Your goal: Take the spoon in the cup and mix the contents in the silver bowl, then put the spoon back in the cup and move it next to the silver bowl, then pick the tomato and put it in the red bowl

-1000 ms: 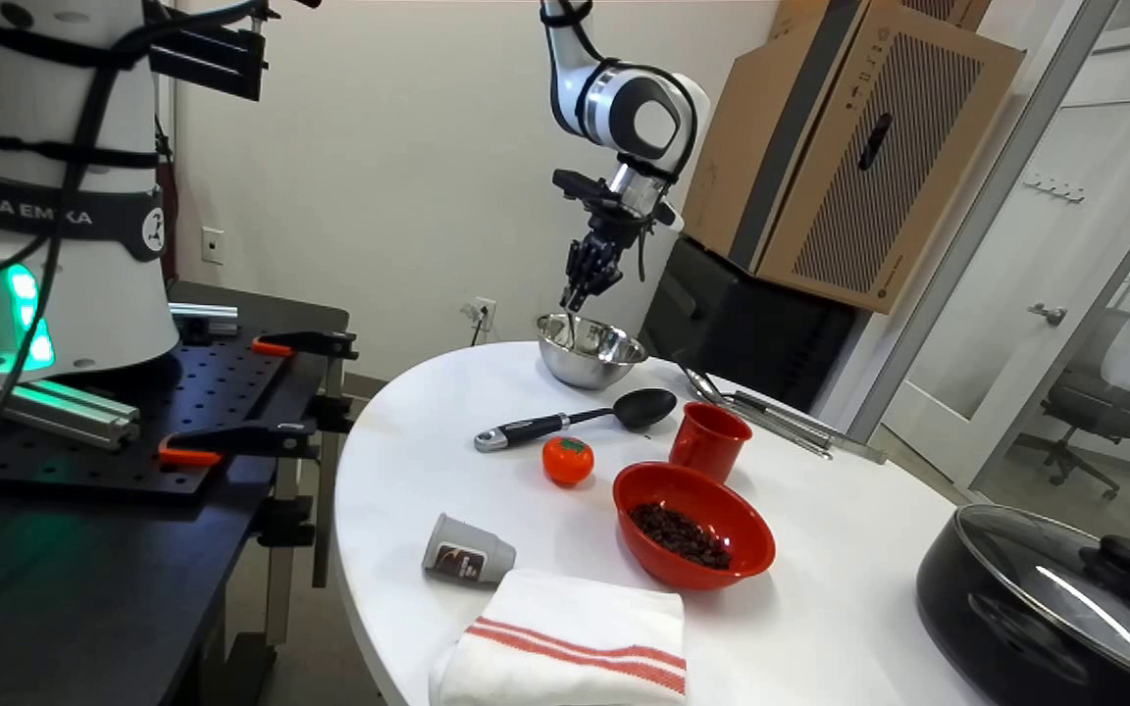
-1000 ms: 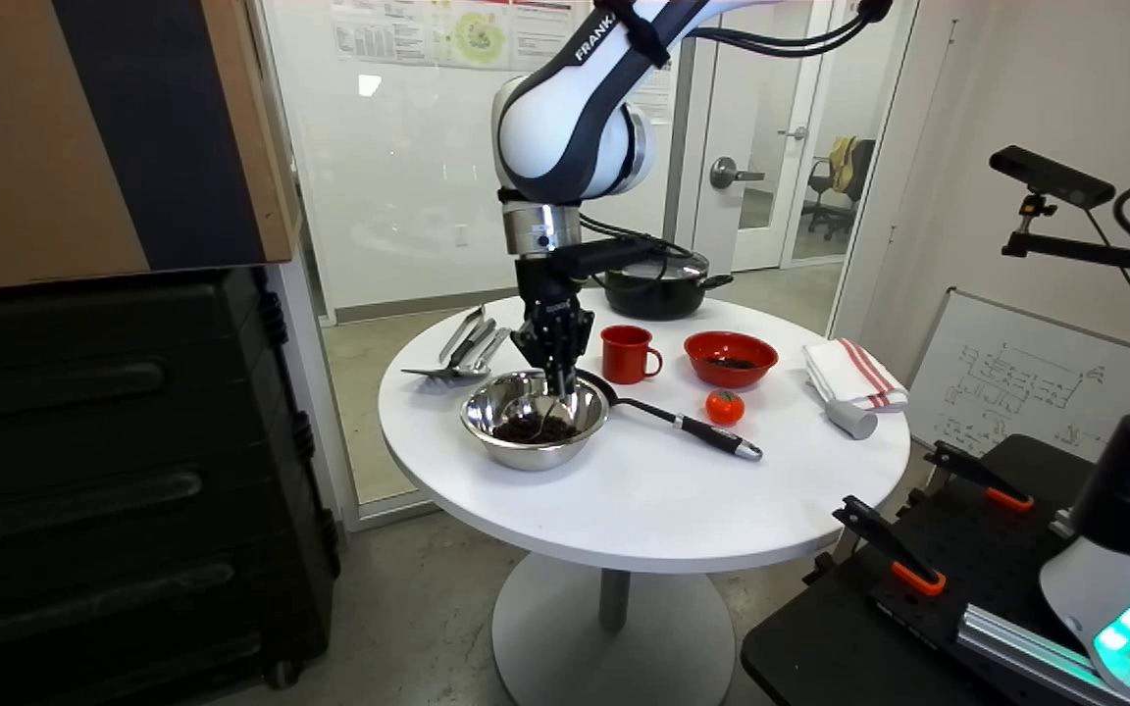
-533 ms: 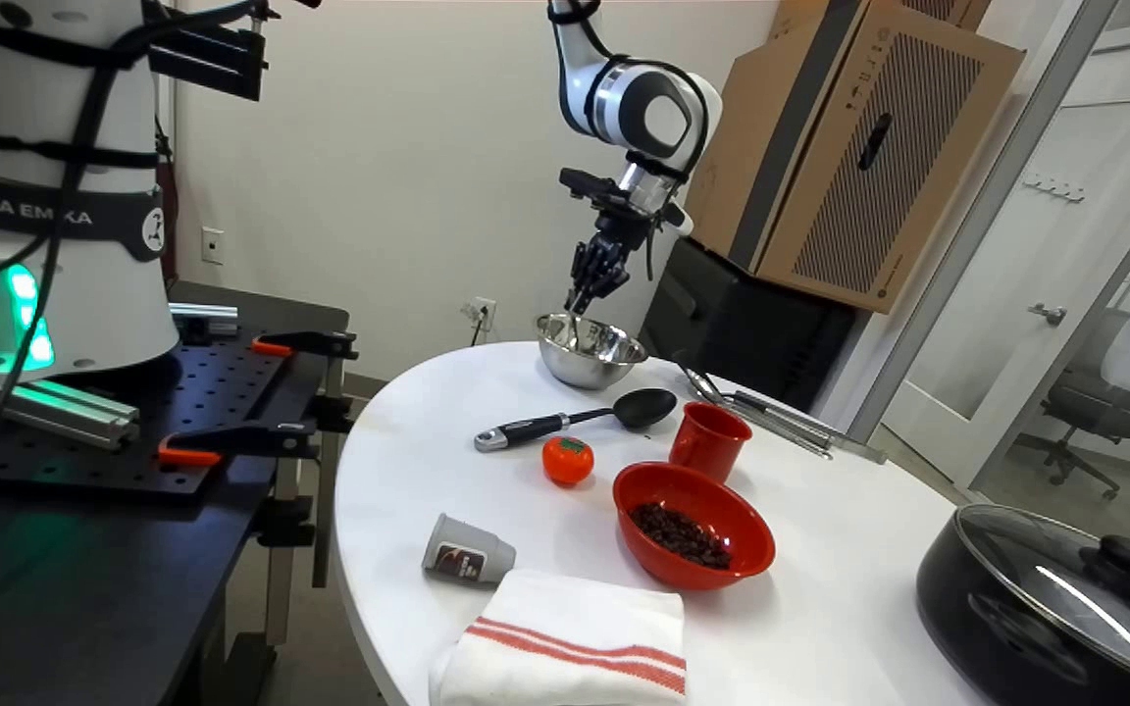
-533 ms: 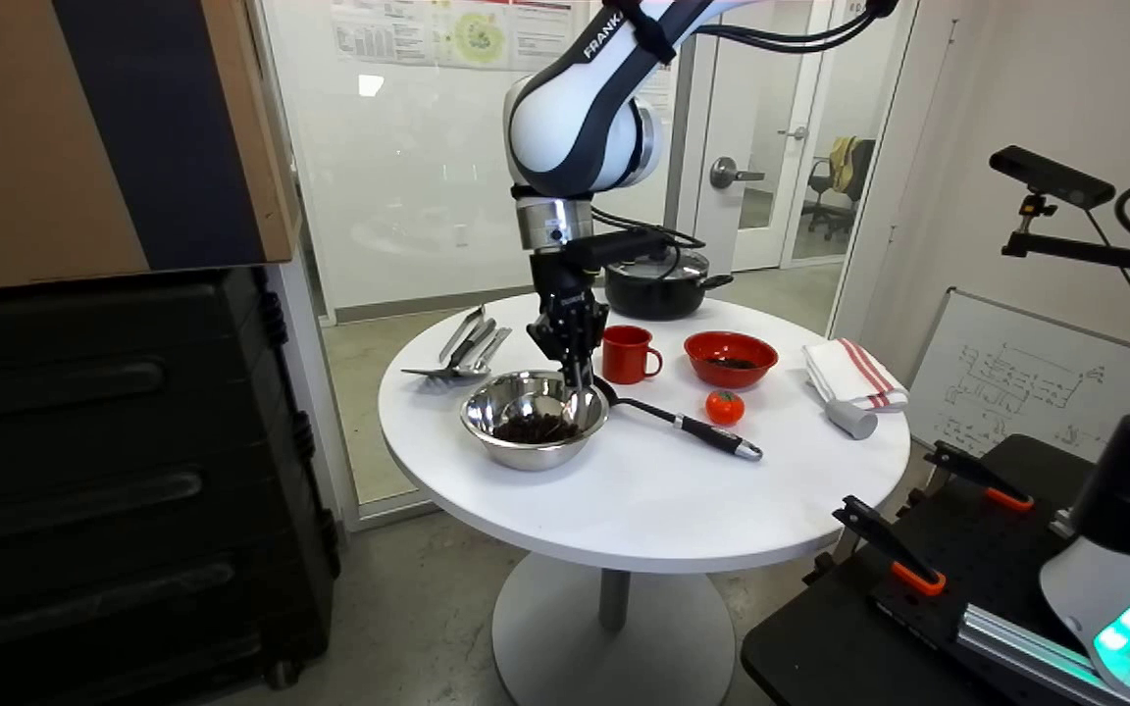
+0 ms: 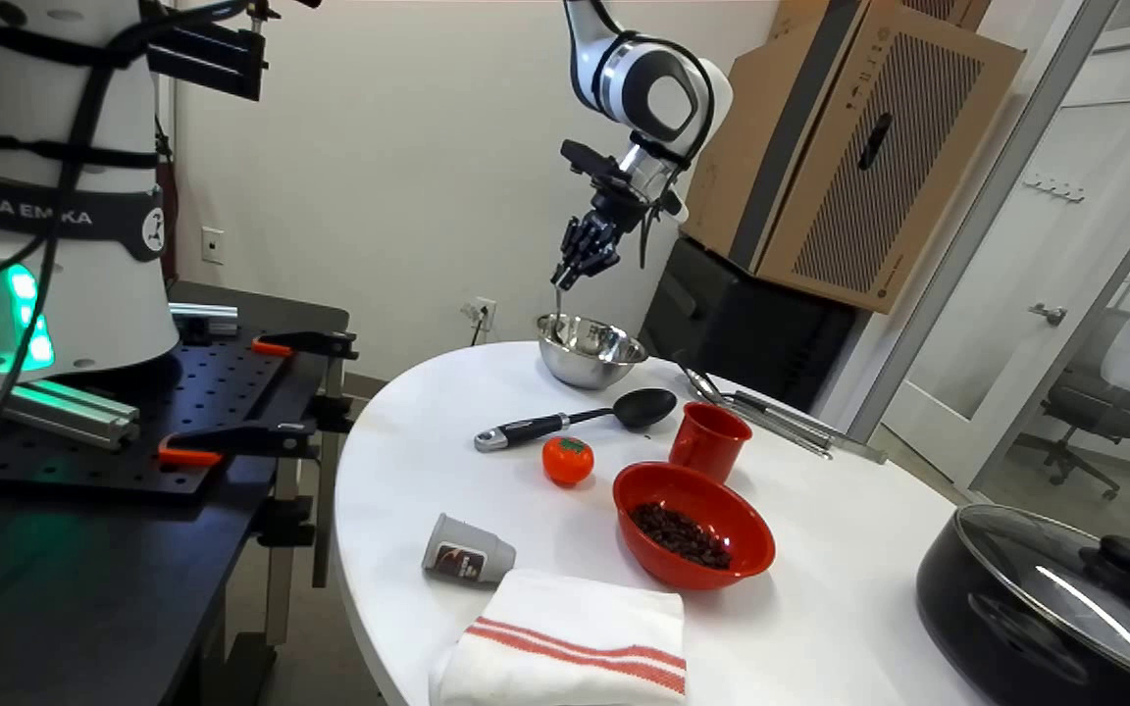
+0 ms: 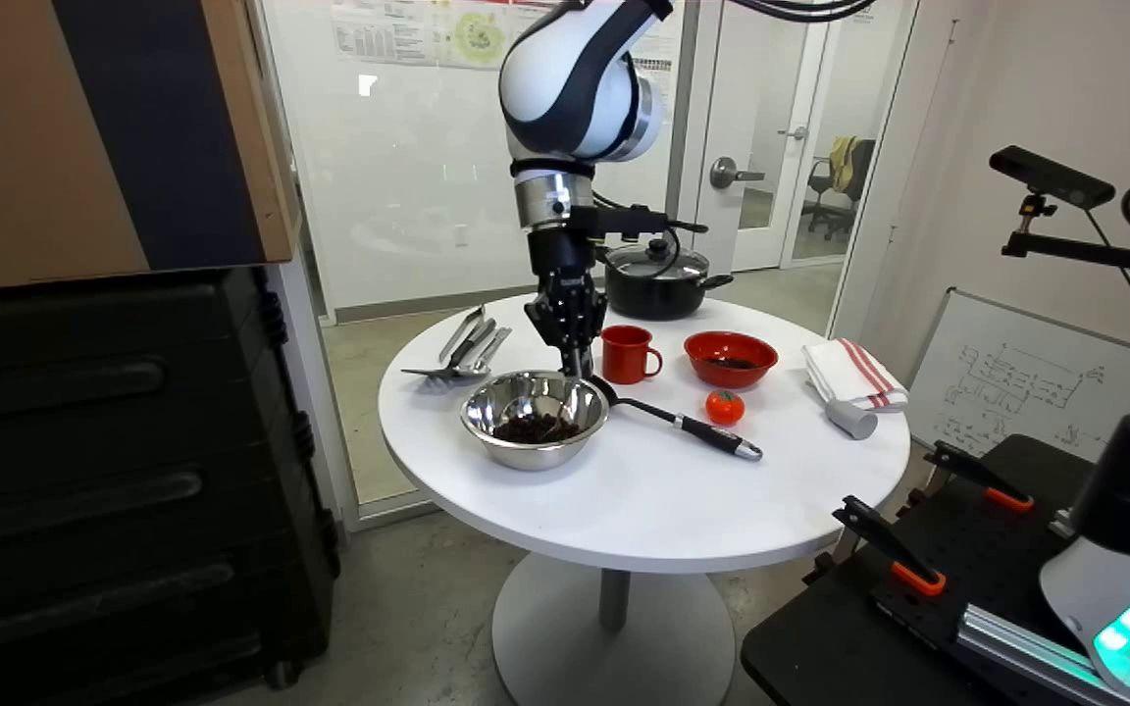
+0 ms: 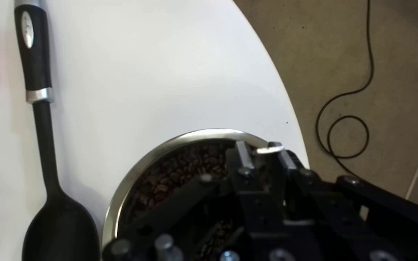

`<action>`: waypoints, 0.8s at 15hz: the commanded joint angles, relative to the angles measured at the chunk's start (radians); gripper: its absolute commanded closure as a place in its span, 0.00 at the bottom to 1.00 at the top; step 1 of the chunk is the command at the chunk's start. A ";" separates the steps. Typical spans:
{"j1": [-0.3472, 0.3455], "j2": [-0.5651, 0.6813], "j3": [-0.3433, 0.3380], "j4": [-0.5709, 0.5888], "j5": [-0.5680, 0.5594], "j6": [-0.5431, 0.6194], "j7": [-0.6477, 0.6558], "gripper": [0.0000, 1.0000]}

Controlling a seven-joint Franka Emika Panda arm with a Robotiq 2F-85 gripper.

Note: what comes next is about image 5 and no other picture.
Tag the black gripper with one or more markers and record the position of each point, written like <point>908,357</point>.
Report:
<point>612,212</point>

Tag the small metal spoon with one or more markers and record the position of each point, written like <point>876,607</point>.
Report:
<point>558,305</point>

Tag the red mug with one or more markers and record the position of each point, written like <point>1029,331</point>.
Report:
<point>709,445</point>

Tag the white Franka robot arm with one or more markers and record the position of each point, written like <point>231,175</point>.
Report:
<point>647,92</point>

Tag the silver metal bowl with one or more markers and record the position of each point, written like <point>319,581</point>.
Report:
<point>584,361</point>

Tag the orange toy tomato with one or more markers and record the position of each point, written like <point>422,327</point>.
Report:
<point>567,465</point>

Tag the coffee beans in red bowl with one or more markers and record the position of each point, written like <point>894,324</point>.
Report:
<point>681,533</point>

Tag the red bowl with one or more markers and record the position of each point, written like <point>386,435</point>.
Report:
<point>697,556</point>

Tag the black ladle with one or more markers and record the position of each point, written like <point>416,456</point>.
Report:
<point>549,422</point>

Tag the black storage case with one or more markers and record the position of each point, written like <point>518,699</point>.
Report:
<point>747,327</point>

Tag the silver metal tongs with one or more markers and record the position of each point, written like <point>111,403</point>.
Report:
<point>785,422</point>

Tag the brown cardboard box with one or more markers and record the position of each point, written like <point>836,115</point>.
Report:
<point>854,157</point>

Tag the black clamp with orange grip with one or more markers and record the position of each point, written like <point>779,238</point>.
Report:
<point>305,343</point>
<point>231,445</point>

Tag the grey rectangular block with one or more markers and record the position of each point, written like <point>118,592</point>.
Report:
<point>467,552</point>

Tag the white towel with red stripes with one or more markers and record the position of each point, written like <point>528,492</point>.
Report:
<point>567,641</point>

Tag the black rectangular device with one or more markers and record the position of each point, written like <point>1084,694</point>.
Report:
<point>205,61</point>

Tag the black office chair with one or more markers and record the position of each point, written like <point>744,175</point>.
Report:
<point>1097,407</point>

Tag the black cooking pot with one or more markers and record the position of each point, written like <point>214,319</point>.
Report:
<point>981,628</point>

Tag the glass pot lid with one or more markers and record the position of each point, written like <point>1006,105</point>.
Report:
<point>1076,590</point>

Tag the black perforated work table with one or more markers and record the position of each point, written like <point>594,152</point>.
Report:
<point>67,575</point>

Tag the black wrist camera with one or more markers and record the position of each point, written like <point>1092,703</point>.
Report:
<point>590,157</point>

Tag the white wall outlet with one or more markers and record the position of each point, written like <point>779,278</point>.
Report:
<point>209,245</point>

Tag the aluminium rail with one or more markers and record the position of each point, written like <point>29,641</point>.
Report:
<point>29,403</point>

